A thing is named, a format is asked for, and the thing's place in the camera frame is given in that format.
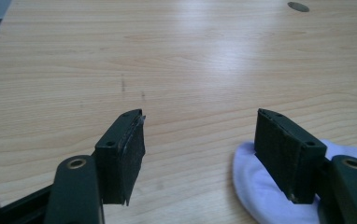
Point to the grey round table grommet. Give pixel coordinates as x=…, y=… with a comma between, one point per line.
x=298, y=6

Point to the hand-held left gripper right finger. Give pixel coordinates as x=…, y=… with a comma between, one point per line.
x=287, y=155

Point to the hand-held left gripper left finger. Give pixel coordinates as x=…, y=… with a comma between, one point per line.
x=119, y=155

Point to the lavender ankle sock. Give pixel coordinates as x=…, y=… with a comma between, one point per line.
x=260, y=193

